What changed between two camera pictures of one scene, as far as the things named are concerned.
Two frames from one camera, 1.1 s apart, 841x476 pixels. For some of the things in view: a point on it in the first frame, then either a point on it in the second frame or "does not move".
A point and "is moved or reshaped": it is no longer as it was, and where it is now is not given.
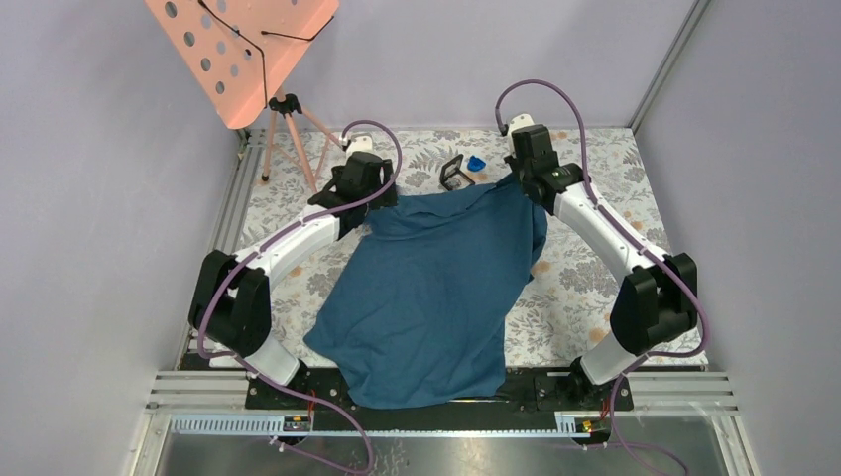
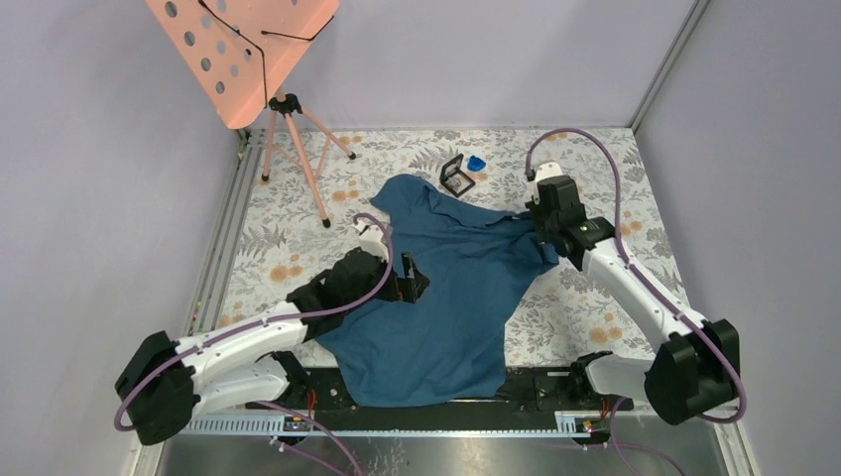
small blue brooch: [475, 164] does not move
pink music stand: [241, 52] does not move
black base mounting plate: [545, 394] does not move
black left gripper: [386, 198] → [408, 289]
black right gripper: [512, 159] → [535, 209]
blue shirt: [414, 311] is moved or reshaped
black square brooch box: [452, 177] does not move
